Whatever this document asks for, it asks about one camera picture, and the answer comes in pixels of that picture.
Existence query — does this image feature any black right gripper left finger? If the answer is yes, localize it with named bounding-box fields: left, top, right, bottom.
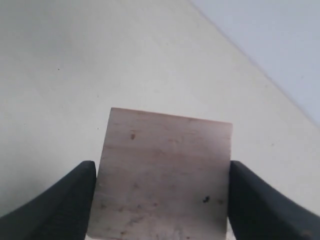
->
left=0, top=160, right=96, bottom=240

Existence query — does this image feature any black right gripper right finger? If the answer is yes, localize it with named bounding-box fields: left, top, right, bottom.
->
left=227, top=160, right=320, bottom=240

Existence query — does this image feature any second largest wooden cube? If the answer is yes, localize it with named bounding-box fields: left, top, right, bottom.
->
left=87, top=108, right=233, bottom=240

